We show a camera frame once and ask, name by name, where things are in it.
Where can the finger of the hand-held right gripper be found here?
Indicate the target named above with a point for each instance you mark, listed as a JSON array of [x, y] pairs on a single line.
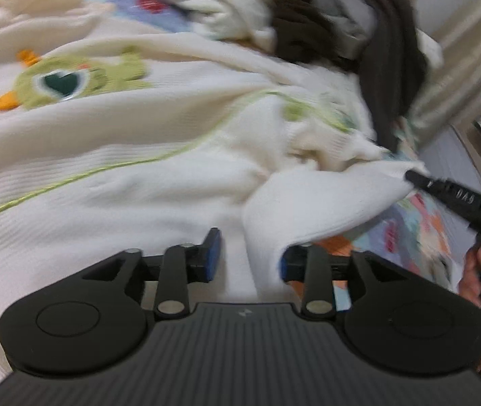
[[420, 179]]

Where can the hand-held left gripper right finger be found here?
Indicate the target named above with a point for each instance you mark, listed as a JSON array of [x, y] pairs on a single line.
[[286, 267]]

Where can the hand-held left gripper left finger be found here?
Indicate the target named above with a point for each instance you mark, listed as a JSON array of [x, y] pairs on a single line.
[[213, 258]]

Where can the cream waffle-knit sweater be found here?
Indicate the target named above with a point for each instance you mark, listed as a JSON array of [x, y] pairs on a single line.
[[139, 177]]

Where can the floral quilt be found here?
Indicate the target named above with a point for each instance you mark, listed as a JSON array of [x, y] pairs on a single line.
[[413, 228]]

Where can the dark brown garment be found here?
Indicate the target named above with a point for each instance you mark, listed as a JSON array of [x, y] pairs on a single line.
[[392, 72]]

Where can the beige curtain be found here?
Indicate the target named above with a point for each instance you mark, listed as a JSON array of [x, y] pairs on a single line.
[[468, 63]]

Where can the grey garment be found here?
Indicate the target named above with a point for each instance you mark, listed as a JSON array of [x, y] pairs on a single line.
[[341, 4]]

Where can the cream cloth pile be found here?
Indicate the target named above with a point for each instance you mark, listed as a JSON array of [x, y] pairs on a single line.
[[232, 8]]

